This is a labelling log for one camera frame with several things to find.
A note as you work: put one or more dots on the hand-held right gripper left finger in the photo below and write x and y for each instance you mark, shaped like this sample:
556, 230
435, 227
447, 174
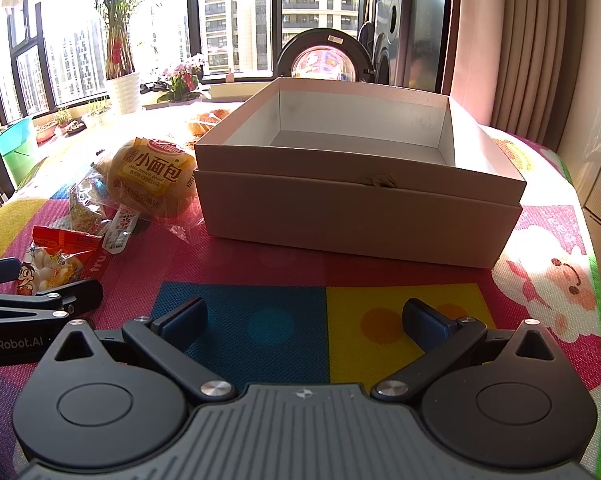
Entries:
183, 317

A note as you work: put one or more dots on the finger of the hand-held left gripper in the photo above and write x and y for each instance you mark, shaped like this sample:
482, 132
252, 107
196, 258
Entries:
75, 294
0, 270

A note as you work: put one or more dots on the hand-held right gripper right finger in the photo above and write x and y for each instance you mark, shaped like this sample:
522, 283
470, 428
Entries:
425, 321

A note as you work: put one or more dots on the red candy snack packet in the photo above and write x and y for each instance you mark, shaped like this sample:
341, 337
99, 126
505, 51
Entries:
55, 255

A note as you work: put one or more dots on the clear noodle snack packet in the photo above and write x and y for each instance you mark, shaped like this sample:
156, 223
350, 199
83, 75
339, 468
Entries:
88, 200

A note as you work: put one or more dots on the cardboard box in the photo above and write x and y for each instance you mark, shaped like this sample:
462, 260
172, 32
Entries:
360, 210

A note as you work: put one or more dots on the yellow label bread packet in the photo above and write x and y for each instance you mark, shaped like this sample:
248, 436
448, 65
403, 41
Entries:
150, 175

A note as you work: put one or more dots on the small white sachet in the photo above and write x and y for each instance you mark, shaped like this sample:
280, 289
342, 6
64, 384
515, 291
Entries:
121, 232

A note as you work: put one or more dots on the colourful cartoon play mat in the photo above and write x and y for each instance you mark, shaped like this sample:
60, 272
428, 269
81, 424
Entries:
280, 280

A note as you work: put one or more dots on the green plastic bucket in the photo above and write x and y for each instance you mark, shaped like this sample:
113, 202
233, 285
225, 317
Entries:
18, 147

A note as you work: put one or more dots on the clear bagged bread roll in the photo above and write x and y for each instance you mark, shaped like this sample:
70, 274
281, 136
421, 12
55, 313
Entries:
208, 121

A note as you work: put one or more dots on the tall plant in white pot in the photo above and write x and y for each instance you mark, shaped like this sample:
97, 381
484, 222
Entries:
123, 92

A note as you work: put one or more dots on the beige cabinet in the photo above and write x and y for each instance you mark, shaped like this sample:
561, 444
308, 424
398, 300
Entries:
597, 185

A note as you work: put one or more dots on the pink flowering potted plant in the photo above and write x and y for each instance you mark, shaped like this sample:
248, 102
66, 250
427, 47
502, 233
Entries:
183, 77

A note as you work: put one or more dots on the grey washing machine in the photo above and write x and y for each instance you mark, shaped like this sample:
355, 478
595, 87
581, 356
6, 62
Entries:
405, 40

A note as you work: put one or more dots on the round washing machine door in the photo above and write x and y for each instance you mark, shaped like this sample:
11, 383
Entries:
320, 57

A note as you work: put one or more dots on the beige curtain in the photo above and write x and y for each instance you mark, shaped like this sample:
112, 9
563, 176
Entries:
535, 50

